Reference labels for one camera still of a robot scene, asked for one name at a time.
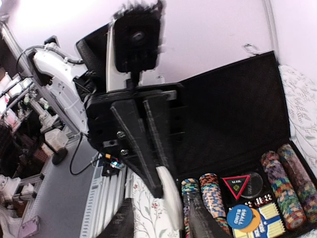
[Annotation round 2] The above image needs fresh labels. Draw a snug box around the poker chip row near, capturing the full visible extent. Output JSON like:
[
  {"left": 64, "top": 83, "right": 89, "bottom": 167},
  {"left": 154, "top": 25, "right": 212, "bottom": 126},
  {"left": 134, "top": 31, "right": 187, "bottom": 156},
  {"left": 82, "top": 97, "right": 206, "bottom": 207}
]
[{"left": 181, "top": 173, "right": 232, "bottom": 238}]

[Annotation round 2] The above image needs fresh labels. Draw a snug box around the boxed playing cards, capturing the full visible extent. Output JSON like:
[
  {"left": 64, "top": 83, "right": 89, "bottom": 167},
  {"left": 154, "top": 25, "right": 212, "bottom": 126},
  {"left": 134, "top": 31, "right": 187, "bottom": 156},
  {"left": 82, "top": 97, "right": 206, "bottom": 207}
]
[{"left": 233, "top": 203, "right": 286, "bottom": 238}]

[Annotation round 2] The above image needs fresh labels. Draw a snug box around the orange big blind button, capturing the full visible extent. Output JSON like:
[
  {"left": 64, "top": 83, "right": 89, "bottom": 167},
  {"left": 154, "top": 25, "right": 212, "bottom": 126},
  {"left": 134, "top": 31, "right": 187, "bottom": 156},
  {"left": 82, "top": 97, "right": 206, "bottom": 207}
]
[{"left": 240, "top": 208, "right": 261, "bottom": 233}]

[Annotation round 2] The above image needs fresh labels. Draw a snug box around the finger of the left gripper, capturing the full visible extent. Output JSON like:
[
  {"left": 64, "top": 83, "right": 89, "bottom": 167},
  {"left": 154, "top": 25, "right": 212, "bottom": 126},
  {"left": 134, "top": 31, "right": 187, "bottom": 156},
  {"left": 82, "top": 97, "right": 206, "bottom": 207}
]
[
  {"left": 110, "top": 101, "right": 163, "bottom": 198},
  {"left": 143, "top": 100, "right": 173, "bottom": 171}
]

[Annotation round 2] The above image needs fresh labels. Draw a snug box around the red dice row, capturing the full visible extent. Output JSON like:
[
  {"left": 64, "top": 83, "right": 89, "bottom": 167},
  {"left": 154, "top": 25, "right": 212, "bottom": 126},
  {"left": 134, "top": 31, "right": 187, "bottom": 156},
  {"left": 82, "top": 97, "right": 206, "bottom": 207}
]
[{"left": 244, "top": 194, "right": 273, "bottom": 208}]

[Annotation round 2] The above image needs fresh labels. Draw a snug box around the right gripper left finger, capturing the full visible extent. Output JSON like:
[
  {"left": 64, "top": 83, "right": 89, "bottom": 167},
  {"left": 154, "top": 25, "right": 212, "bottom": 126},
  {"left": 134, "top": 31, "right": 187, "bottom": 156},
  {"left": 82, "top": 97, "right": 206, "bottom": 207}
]
[{"left": 97, "top": 198, "right": 134, "bottom": 238}]

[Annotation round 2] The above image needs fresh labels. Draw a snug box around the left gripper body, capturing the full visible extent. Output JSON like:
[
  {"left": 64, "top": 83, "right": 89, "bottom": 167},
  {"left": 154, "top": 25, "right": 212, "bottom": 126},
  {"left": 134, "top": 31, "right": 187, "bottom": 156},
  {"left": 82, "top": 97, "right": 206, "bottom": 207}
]
[{"left": 75, "top": 0, "right": 185, "bottom": 157}]

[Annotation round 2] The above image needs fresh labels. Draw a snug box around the red triangle all-in marker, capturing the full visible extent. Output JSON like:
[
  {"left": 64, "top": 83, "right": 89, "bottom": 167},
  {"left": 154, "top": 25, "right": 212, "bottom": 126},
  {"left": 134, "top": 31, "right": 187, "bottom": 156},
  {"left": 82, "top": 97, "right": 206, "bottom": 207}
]
[{"left": 222, "top": 175, "right": 250, "bottom": 200}]

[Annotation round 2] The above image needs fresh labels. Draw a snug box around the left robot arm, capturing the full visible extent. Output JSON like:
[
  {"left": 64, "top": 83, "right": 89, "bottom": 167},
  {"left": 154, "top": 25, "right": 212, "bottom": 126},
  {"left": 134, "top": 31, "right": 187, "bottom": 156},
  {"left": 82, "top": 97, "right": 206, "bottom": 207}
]
[{"left": 23, "top": 0, "right": 185, "bottom": 199}]

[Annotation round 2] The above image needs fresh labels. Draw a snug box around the blue small blind button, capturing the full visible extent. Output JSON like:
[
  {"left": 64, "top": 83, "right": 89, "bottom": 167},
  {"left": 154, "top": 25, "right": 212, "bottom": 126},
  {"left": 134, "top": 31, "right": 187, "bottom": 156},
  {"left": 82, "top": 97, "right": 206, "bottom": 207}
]
[{"left": 227, "top": 204, "right": 253, "bottom": 230}]

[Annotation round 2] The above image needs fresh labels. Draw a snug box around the black round button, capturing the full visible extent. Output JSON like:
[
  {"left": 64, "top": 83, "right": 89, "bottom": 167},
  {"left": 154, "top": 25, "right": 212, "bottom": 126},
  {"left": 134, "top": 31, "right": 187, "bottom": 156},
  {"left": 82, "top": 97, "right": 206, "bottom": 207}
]
[{"left": 241, "top": 172, "right": 264, "bottom": 199}]

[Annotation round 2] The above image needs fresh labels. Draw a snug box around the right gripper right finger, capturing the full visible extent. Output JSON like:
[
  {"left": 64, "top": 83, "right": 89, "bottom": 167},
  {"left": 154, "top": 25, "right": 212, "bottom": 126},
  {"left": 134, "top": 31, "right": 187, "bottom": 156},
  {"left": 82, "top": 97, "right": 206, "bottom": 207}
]
[{"left": 183, "top": 192, "right": 232, "bottom": 238}]

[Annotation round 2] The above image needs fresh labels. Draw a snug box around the white dealer button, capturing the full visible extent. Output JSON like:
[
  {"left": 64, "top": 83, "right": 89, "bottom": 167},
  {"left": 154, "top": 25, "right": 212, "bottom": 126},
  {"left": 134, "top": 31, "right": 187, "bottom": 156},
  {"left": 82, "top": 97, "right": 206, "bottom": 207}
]
[{"left": 156, "top": 166, "right": 184, "bottom": 230}]

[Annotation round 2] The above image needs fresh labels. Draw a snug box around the front aluminium rail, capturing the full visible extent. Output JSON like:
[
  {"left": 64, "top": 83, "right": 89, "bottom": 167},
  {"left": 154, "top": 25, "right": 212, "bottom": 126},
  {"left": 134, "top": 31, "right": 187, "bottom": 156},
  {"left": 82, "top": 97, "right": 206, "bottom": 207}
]
[{"left": 80, "top": 167, "right": 127, "bottom": 238}]

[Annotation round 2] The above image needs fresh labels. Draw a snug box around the floral tablecloth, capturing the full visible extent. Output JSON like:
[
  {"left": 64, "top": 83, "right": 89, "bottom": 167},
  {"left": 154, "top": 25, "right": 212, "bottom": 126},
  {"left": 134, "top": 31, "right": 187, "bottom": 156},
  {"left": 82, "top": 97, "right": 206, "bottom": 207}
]
[{"left": 126, "top": 65, "right": 317, "bottom": 238}]

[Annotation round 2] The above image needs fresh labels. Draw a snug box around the poker chip row far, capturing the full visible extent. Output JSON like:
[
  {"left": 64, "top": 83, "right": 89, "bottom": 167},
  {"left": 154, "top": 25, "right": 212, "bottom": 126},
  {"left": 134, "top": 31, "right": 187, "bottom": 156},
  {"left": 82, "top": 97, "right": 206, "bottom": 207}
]
[{"left": 261, "top": 144, "right": 317, "bottom": 230}]

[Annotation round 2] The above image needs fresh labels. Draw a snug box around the poker chip row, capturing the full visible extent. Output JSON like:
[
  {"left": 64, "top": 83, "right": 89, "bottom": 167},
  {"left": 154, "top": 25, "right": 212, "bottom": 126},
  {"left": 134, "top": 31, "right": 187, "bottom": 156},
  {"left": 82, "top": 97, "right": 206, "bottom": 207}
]
[
  {"left": 261, "top": 144, "right": 317, "bottom": 230},
  {"left": 181, "top": 173, "right": 232, "bottom": 238}
]

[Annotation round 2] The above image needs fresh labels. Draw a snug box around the black poker chip case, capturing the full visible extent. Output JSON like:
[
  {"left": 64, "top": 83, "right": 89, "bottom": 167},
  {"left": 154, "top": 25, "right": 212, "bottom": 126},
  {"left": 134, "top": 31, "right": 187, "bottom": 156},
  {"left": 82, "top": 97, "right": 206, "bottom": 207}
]
[{"left": 170, "top": 44, "right": 317, "bottom": 238}]

